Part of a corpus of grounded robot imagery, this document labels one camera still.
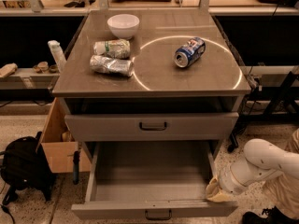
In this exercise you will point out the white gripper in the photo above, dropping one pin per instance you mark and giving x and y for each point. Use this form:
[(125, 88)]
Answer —
[(225, 181)]

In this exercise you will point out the grey drawer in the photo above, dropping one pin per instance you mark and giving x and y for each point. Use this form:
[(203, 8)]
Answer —
[(152, 180), (151, 127)]

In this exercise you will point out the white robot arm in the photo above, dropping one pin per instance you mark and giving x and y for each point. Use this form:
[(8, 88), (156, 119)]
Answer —
[(261, 161)]

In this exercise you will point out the grey top drawer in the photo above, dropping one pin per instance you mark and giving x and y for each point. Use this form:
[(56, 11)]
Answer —
[(151, 127)]

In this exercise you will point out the grey drawer cabinet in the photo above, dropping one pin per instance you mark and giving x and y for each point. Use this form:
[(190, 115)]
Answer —
[(213, 84)]

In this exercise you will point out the beige trouser leg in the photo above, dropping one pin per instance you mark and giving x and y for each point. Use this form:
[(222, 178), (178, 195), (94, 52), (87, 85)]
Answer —
[(283, 191)]

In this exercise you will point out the blue pepsi can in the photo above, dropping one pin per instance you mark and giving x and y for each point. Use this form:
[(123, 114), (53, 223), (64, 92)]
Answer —
[(190, 52)]

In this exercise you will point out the cardboard box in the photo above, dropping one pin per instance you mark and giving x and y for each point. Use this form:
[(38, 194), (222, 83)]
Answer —
[(59, 144)]

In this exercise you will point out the green white crushed bottle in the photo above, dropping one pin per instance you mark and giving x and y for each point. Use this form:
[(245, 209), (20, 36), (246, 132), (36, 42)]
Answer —
[(118, 49)]

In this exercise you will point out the silver crushed can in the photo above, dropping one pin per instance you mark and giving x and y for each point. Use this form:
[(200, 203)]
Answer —
[(106, 65)]

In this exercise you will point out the white bowl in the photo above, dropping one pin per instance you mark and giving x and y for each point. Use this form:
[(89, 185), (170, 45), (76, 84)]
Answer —
[(123, 26)]

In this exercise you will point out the black backpack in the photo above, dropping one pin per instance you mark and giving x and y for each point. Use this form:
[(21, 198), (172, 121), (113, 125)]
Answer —
[(25, 166)]

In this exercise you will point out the white plastic bottle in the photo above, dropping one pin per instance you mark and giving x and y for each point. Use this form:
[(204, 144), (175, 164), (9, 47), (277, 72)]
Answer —
[(57, 54)]

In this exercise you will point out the small round tape rolls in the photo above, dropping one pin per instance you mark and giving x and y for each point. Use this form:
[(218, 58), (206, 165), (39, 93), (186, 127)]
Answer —
[(44, 67)]

